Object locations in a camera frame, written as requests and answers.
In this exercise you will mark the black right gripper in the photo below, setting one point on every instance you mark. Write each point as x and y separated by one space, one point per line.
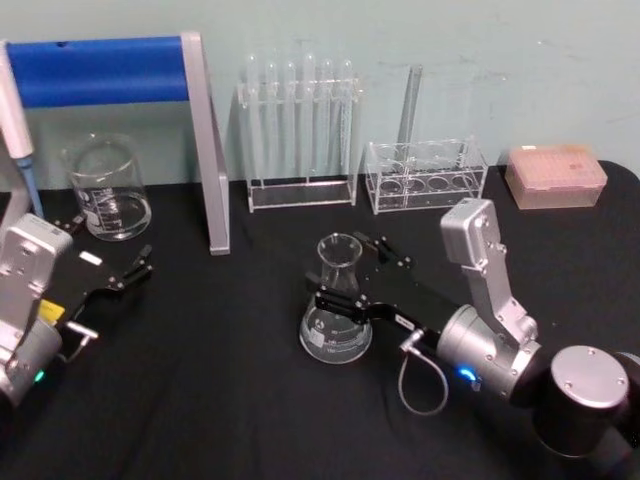
410 305

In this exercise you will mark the long clear glass tube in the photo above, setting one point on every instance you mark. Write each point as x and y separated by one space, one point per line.
409 110

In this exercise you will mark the clear glass beaker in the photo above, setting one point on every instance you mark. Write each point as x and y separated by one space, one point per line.
112 200

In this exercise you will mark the blue and grey pipette stand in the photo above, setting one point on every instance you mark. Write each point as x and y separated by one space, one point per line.
100 70

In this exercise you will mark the clear glass conical flask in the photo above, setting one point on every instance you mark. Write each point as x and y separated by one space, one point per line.
337 345

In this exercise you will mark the pink pipette tip box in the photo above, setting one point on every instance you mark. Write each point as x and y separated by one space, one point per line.
555 175

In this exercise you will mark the clear glass test tube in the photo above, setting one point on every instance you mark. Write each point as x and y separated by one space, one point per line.
345 125
326 125
309 125
289 125
271 125
253 125

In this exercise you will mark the black table cloth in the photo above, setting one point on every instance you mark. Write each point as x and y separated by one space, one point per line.
210 400

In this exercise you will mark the grey pipette with blue tip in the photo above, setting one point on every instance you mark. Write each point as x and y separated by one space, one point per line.
15 125

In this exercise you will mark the tall clear acrylic tube rack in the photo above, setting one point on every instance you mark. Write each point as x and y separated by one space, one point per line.
300 195

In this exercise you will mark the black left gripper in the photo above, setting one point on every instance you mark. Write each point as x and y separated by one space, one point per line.
85 277

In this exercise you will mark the low clear acrylic rack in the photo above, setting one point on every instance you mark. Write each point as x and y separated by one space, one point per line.
425 192

